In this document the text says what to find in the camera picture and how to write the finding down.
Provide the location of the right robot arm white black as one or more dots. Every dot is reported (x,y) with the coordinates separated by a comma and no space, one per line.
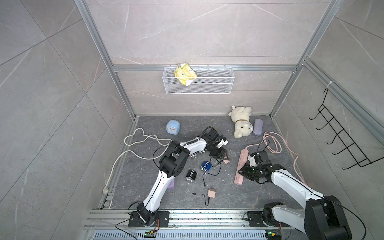
(321,218)

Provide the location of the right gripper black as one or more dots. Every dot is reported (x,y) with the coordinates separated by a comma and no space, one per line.
(244,172)

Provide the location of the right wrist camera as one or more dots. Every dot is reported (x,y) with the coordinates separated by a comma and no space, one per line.
(251,160)

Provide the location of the white wire mesh basket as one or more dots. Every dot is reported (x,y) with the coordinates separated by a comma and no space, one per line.
(209,80)

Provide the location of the black shaver power plug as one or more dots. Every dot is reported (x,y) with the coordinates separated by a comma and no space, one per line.
(191,176)

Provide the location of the black wall hook rack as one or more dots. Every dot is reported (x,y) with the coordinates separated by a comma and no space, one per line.
(341,135)

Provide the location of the yellow wet wipes pack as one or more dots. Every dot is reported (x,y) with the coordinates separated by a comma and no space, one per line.
(185,74)

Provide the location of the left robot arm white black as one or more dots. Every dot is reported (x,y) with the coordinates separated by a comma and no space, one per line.
(171,164)

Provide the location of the lavender oval case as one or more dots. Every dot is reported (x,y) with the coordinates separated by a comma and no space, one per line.
(258,127)

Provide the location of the light blue alarm clock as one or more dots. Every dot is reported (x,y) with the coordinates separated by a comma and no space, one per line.
(173,127)

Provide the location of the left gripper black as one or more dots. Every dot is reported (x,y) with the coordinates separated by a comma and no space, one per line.
(221,154)

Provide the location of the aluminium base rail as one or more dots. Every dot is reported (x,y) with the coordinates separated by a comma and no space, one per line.
(184,225)

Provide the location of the purple power strip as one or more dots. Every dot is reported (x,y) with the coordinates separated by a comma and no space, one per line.
(171,185)

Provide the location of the cream teddy bear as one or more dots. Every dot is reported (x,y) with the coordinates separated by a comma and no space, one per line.
(241,117)

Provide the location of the pink power strip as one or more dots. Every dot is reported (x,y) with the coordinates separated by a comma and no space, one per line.
(242,161)

